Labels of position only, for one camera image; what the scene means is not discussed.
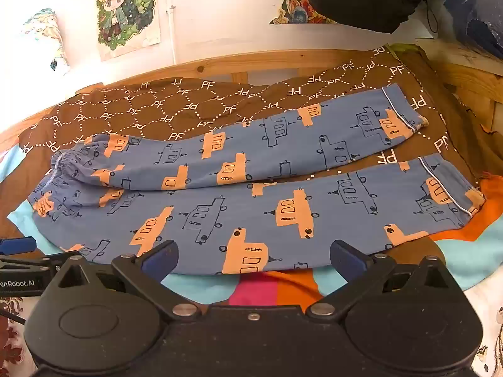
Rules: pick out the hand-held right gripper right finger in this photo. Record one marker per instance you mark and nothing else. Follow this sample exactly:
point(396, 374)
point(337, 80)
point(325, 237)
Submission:
point(348, 262)

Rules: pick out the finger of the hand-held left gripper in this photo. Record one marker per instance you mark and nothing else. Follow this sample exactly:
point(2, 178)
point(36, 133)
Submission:
point(15, 245)
point(27, 262)

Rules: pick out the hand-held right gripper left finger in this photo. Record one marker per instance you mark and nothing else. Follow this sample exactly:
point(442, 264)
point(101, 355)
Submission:
point(157, 262)

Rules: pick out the blue orange printed pants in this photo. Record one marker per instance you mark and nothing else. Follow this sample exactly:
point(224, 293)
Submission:
point(251, 200)

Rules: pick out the colourful patterned blanket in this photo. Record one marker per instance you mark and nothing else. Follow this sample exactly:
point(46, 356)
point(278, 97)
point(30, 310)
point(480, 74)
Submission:
point(275, 287)

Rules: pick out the white floral bedsheet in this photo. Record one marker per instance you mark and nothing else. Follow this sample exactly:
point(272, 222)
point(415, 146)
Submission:
point(487, 306)

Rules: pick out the brown printed blanket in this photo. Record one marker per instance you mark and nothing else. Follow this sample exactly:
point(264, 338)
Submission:
point(188, 102)

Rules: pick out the wooden bed frame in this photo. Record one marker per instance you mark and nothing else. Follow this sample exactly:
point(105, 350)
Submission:
point(220, 66)

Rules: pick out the pale colourful wall poster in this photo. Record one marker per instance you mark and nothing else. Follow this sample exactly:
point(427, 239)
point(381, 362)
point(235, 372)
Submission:
point(49, 39)

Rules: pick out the white wall conduit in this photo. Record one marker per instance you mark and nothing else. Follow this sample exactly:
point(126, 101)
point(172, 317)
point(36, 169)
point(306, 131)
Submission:
point(173, 35)

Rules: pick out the cartoon figure wall poster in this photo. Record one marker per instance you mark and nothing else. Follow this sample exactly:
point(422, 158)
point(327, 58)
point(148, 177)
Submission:
point(125, 11)

